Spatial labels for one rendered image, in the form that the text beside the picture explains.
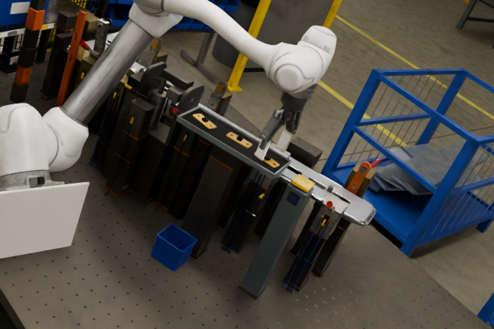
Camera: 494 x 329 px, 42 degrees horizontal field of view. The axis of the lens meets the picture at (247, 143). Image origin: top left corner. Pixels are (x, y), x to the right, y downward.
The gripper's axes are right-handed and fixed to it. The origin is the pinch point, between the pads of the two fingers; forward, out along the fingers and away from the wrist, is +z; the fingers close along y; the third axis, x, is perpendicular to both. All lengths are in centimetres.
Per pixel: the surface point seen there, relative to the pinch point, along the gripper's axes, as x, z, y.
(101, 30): 83, 2, 2
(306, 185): -15.1, 4.1, 1.7
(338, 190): -13.0, 20.1, 40.6
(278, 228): -13.8, 21.3, -0.9
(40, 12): 112, 9, -2
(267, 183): 1.6, 18.6, 12.1
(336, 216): -23.5, 15.7, 17.1
